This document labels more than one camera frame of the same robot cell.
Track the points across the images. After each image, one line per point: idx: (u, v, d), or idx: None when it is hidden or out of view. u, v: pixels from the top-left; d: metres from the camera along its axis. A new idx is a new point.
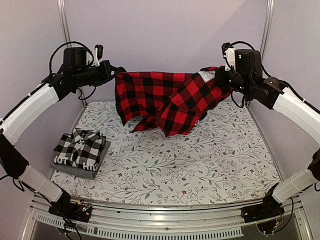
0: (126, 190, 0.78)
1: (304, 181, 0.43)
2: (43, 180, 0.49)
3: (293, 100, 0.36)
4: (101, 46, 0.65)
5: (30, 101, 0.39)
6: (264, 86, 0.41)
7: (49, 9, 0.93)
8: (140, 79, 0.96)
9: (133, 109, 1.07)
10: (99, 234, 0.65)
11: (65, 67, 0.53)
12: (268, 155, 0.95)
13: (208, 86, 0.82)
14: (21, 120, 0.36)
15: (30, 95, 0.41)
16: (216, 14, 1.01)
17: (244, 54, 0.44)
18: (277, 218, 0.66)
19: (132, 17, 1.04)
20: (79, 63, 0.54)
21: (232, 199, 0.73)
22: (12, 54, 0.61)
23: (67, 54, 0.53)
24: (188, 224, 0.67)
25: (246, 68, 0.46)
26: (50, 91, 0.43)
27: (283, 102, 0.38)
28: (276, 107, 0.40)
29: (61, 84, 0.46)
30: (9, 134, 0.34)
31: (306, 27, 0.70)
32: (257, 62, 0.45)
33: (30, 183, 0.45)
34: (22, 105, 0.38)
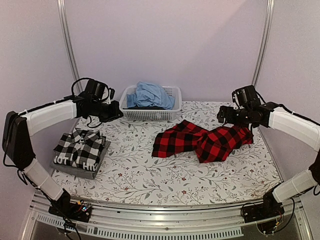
0: (126, 190, 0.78)
1: (303, 182, 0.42)
2: (46, 177, 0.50)
3: (282, 114, 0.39)
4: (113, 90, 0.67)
5: (56, 106, 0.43)
6: (259, 109, 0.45)
7: (49, 9, 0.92)
8: (177, 125, 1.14)
9: (168, 148, 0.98)
10: (99, 234, 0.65)
11: (85, 94, 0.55)
12: (268, 155, 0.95)
13: (235, 130, 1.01)
14: (42, 118, 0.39)
15: (56, 102, 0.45)
16: (216, 14, 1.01)
17: (239, 91, 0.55)
18: (277, 218, 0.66)
19: (131, 17, 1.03)
20: (98, 95, 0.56)
21: (232, 199, 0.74)
22: (11, 53, 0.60)
23: (91, 84, 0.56)
24: (188, 224, 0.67)
25: (244, 100, 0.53)
26: (72, 106, 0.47)
27: (275, 118, 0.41)
28: (271, 124, 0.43)
29: (80, 106, 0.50)
30: (29, 125, 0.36)
31: (306, 27, 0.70)
32: (252, 94, 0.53)
33: (34, 178, 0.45)
34: (47, 107, 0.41)
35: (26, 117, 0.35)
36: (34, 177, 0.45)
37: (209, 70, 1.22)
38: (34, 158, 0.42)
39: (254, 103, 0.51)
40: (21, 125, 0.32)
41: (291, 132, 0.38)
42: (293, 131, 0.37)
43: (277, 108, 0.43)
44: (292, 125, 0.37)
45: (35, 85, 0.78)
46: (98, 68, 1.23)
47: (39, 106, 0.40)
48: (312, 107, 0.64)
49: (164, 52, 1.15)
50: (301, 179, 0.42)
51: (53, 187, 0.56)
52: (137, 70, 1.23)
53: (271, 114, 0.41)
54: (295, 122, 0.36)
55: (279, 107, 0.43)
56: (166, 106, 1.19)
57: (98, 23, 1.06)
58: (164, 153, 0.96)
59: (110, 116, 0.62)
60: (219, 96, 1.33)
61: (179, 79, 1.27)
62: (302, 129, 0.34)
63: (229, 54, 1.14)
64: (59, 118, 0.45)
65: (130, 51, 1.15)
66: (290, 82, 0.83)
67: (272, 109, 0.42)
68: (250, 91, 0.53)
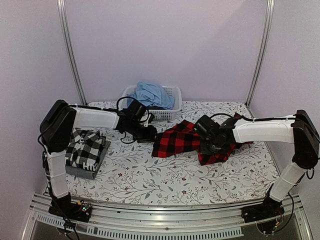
0: (126, 190, 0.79)
1: (294, 174, 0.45)
2: (62, 171, 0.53)
3: (242, 127, 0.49)
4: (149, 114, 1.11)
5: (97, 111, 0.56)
6: (221, 131, 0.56)
7: (49, 10, 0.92)
8: (177, 125, 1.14)
9: (169, 147, 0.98)
10: (99, 234, 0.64)
11: (129, 111, 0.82)
12: (268, 155, 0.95)
13: None
14: (87, 116, 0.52)
15: (103, 109, 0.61)
16: (216, 14, 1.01)
17: (196, 125, 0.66)
18: (277, 218, 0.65)
19: (131, 17, 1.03)
20: (137, 114, 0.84)
21: (232, 199, 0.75)
22: (11, 54, 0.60)
23: (134, 105, 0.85)
24: (188, 224, 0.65)
25: (204, 130, 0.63)
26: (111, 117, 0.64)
27: (239, 132, 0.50)
28: (238, 138, 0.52)
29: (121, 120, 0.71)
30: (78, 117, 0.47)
31: (307, 28, 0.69)
32: (208, 122, 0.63)
33: (54, 166, 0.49)
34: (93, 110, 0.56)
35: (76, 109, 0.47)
36: (53, 166, 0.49)
37: (208, 70, 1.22)
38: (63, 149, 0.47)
39: (214, 129, 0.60)
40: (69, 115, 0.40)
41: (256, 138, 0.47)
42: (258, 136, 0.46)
43: (236, 123, 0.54)
44: (257, 130, 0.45)
45: (35, 85, 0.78)
46: (97, 68, 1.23)
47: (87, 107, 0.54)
48: (312, 106, 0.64)
49: (164, 52, 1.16)
50: (292, 174, 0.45)
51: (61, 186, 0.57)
52: (137, 70, 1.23)
53: (234, 131, 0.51)
54: (261, 127, 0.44)
55: (239, 121, 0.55)
56: (166, 106, 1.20)
57: (98, 23, 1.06)
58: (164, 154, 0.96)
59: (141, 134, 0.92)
60: (219, 96, 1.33)
61: (179, 79, 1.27)
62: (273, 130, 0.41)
63: (229, 54, 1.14)
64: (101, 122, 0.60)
65: (130, 51, 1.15)
66: (290, 82, 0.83)
67: (233, 127, 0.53)
68: (203, 120, 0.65)
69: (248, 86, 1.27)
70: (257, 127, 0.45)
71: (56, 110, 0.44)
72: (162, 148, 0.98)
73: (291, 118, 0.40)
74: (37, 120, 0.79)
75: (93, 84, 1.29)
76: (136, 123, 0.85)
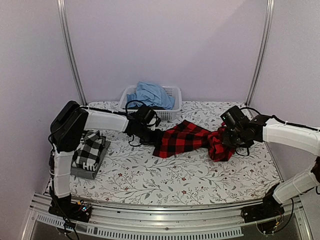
0: (126, 190, 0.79)
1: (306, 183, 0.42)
2: (67, 171, 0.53)
3: (275, 126, 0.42)
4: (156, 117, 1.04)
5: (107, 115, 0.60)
6: (250, 125, 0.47)
7: (49, 10, 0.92)
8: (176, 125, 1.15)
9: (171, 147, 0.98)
10: (99, 234, 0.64)
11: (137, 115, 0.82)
12: (268, 155, 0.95)
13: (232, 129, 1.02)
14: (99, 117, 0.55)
15: (113, 112, 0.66)
16: (216, 14, 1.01)
17: (225, 114, 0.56)
18: (277, 218, 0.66)
19: (132, 17, 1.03)
20: (146, 118, 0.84)
21: (232, 199, 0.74)
22: (11, 53, 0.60)
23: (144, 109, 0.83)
24: (188, 224, 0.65)
25: (232, 122, 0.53)
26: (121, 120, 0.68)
27: (268, 132, 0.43)
28: (265, 138, 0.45)
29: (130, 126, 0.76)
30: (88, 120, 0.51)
31: (307, 27, 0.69)
32: (238, 114, 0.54)
33: (61, 164, 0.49)
34: (105, 113, 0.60)
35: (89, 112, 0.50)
36: (59, 165, 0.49)
37: (209, 70, 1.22)
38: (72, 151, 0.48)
39: (244, 122, 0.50)
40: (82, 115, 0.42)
41: (282, 141, 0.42)
42: (287, 139, 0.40)
43: (268, 121, 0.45)
44: (285, 134, 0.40)
45: (35, 85, 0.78)
46: (98, 68, 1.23)
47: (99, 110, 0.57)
48: (312, 106, 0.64)
49: (164, 52, 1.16)
50: (302, 181, 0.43)
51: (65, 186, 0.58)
52: (137, 70, 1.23)
53: (264, 128, 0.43)
54: (289, 132, 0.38)
55: (271, 119, 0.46)
56: (166, 106, 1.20)
57: (98, 23, 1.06)
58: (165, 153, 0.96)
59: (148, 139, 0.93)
60: (220, 96, 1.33)
61: (179, 79, 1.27)
62: (298, 137, 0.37)
63: (229, 54, 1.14)
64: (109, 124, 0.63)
65: (130, 51, 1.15)
66: (289, 82, 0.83)
67: (264, 124, 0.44)
68: (235, 111, 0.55)
69: (248, 86, 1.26)
70: (287, 130, 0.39)
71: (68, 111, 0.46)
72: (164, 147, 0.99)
73: None
74: (36, 120, 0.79)
75: (93, 83, 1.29)
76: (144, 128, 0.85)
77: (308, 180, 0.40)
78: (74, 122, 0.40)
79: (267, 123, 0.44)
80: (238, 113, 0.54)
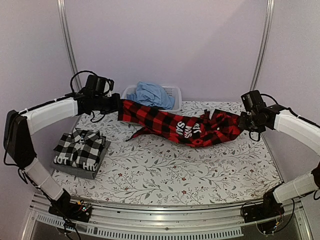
0: (126, 190, 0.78)
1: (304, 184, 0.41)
2: (46, 176, 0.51)
3: (288, 117, 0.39)
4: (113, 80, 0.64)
5: (53, 106, 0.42)
6: (264, 111, 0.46)
7: (49, 9, 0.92)
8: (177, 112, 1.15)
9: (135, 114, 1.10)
10: (99, 234, 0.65)
11: (86, 90, 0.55)
12: (268, 155, 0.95)
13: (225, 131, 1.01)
14: (43, 116, 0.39)
15: (56, 101, 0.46)
16: (216, 13, 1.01)
17: (245, 96, 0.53)
18: (277, 218, 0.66)
19: (132, 17, 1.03)
20: (99, 89, 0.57)
21: (232, 199, 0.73)
22: (11, 53, 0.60)
23: (90, 80, 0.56)
24: (188, 224, 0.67)
25: (250, 105, 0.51)
26: (73, 103, 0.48)
27: (280, 121, 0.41)
28: (277, 127, 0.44)
29: (82, 103, 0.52)
30: (31, 124, 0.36)
31: (306, 27, 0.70)
32: (258, 98, 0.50)
33: (35, 177, 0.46)
34: (46, 106, 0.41)
35: (26, 116, 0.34)
36: (33, 176, 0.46)
37: (208, 70, 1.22)
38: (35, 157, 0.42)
39: (261, 107, 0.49)
40: (22, 122, 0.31)
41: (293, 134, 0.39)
42: (295, 133, 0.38)
43: (283, 111, 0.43)
44: (296, 128, 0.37)
45: (34, 84, 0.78)
46: (97, 68, 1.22)
47: (37, 106, 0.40)
48: (312, 106, 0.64)
49: (164, 52, 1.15)
50: (302, 182, 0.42)
51: (52, 188, 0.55)
52: (137, 70, 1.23)
53: (277, 117, 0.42)
54: (300, 126, 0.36)
55: (286, 111, 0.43)
56: (166, 106, 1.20)
57: (98, 23, 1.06)
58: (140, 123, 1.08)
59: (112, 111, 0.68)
60: (220, 96, 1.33)
61: (179, 79, 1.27)
62: (304, 132, 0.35)
63: (229, 54, 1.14)
64: (57, 118, 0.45)
65: (130, 51, 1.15)
66: (290, 82, 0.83)
67: (278, 112, 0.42)
68: (255, 93, 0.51)
69: (248, 86, 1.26)
70: (298, 123, 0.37)
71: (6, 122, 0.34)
72: (127, 111, 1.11)
73: None
74: None
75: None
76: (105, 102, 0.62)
77: (308, 181, 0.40)
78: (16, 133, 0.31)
79: (281, 112, 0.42)
80: (259, 96, 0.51)
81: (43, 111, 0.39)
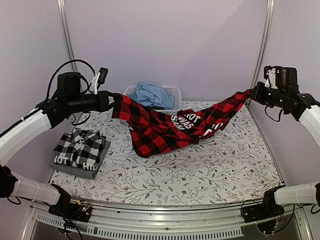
0: (126, 190, 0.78)
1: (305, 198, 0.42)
2: (37, 189, 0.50)
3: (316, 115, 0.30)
4: (106, 70, 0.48)
5: (22, 128, 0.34)
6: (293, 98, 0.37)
7: (49, 10, 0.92)
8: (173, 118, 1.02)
9: (136, 112, 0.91)
10: (99, 234, 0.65)
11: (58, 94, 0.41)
12: (268, 155, 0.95)
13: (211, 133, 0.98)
14: (9, 144, 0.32)
15: (24, 118, 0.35)
16: (216, 13, 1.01)
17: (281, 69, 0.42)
18: (277, 218, 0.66)
19: (132, 17, 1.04)
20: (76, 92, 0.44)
21: (232, 199, 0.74)
22: (11, 53, 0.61)
23: (60, 80, 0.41)
24: (188, 224, 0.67)
25: (282, 82, 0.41)
26: (44, 118, 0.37)
27: (307, 116, 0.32)
28: (302, 120, 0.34)
29: (55, 112, 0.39)
30: None
31: (306, 27, 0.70)
32: (293, 77, 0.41)
33: (25, 194, 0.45)
34: (11, 131, 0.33)
35: None
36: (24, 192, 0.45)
37: (208, 70, 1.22)
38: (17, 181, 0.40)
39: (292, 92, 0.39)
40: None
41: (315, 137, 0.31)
42: (316, 135, 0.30)
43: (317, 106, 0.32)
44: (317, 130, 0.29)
45: (35, 84, 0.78)
46: (97, 68, 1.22)
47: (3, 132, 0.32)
48: None
49: (164, 52, 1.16)
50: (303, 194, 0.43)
51: (48, 194, 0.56)
52: (137, 70, 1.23)
53: (306, 110, 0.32)
54: None
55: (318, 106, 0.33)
56: (166, 106, 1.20)
57: (98, 23, 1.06)
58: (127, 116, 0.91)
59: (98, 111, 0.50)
60: (219, 96, 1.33)
61: (178, 79, 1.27)
62: None
63: (229, 54, 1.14)
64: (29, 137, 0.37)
65: (131, 51, 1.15)
66: None
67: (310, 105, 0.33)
68: (292, 74, 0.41)
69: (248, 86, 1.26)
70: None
71: None
72: (126, 108, 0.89)
73: None
74: None
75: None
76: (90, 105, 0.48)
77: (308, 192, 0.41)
78: None
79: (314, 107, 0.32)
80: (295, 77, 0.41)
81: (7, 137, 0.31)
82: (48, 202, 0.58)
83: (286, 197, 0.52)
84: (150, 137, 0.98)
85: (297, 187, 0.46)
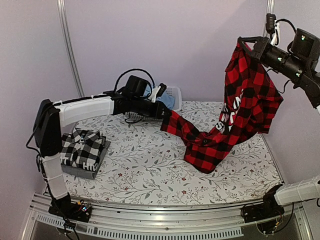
0: (126, 190, 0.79)
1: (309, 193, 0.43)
2: (59, 173, 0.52)
3: None
4: (164, 85, 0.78)
5: (91, 103, 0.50)
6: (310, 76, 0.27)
7: (49, 10, 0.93)
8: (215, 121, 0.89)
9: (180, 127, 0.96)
10: (99, 234, 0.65)
11: (126, 91, 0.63)
12: (268, 155, 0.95)
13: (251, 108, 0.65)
14: (77, 111, 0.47)
15: (93, 97, 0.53)
16: (216, 13, 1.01)
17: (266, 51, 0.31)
18: (277, 218, 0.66)
19: (132, 17, 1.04)
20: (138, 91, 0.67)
21: (232, 199, 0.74)
22: (11, 53, 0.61)
23: (133, 81, 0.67)
24: (188, 224, 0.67)
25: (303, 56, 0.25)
26: (110, 103, 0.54)
27: None
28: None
29: (119, 103, 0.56)
30: (63, 117, 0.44)
31: (306, 27, 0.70)
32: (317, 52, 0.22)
33: (49, 169, 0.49)
34: (83, 102, 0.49)
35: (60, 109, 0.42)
36: (49, 169, 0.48)
37: (208, 70, 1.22)
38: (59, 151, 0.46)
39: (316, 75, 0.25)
40: (53, 115, 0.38)
41: None
42: None
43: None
44: None
45: (34, 84, 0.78)
46: (97, 68, 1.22)
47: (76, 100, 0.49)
48: None
49: (164, 52, 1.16)
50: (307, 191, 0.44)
51: (60, 187, 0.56)
52: (137, 70, 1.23)
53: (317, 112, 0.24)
54: None
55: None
56: (166, 106, 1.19)
57: (98, 23, 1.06)
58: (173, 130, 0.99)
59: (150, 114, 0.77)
60: (219, 96, 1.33)
61: (178, 79, 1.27)
62: None
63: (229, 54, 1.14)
64: (94, 113, 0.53)
65: (130, 51, 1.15)
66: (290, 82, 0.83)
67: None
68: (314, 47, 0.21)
69: None
70: None
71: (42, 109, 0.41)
72: (173, 123, 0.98)
73: None
74: None
75: (93, 83, 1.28)
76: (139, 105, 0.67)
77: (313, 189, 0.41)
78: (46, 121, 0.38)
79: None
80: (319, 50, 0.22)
81: (77, 105, 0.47)
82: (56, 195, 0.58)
83: (289, 197, 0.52)
84: (202, 152, 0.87)
85: (299, 187, 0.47)
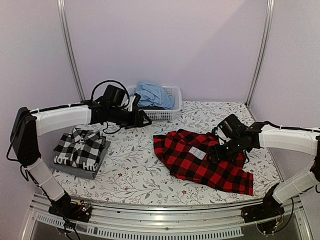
0: (126, 190, 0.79)
1: (304, 182, 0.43)
2: (48, 176, 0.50)
3: (269, 132, 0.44)
4: (138, 96, 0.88)
5: (68, 110, 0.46)
6: (247, 133, 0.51)
7: (49, 10, 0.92)
8: (189, 147, 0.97)
9: (183, 153, 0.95)
10: (99, 234, 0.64)
11: (103, 100, 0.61)
12: (268, 155, 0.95)
13: (169, 165, 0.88)
14: (54, 119, 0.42)
15: (70, 105, 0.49)
16: (216, 13, 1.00)
17: (222, 123, 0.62)
18: (277, 218, 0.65)
19: (131, 18, 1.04)
20: (116, 101, 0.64)
21: (232, 199, 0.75)
22: (10, 53, 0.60)
23: (110, 90, 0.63)
24: (188, 224, 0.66)
25: (230, 130, 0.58)
26: (87, 112, 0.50)
27: (264, 138, 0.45)
28: (262, 144, 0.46)
29: (96, 112, 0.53)
30: (39, 125, 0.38)
31: (307, 27, 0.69)
32: (235, 122, 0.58)
33: (36, 176, 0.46)
34: (60, 110, 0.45)
35: (36, 117, 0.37)
36: (36, 175, 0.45)
37: (208, 70, 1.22)
38: (39, 158, 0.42)
39: (240, 130, 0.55)
40: (30, 123, 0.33)
41: (280, 145, 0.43)
42: (281, 143, 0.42)
43: (262, 127, 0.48)
44: (282, 138, 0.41)
45: (34, 85, 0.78)
46: (98, 68, 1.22)
47: (51, 108, 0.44)
48: (312, 106, 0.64)
49: (164, 52, 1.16)
50: (301, 181, 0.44)
51: (53, 189, 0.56)
52: (137, 71, 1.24)
53: (260, 135, 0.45)
54: (287, 135, 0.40)
55: (266, 126, 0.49)
56: (166, 106, 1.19)
57: (98, 23, 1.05)
58: (174, 157, 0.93)
59: (127, 123, 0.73)
60: (219, 96, 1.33)
61: (179, 79, 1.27)
62: (293, 139, 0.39)
63: (230, 54, 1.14)
64: (72, 122, 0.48)
65: (130, 51, 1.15)
66: (290, 82, 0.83)
67: (260, 130, 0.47)
68: (231, 119, 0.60)
69: (248, 86, 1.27)
70: (284, 134, 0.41)
71: (19, 117, 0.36)
72: (176, 152, 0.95)
73: (316, 131, 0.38)
74: None
75: (103, 87, 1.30)
76: (117, 112, 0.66)
77: (307, 178, 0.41)
78: (23, 132, 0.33)
79: (262, 130, 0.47)
80: (236, 121, 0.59)
81: (54, 114, 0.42)
82: (52, 193, 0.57)
83: (283, 189, 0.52)
84: (202, 176, 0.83)
85: (293, 180, 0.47)
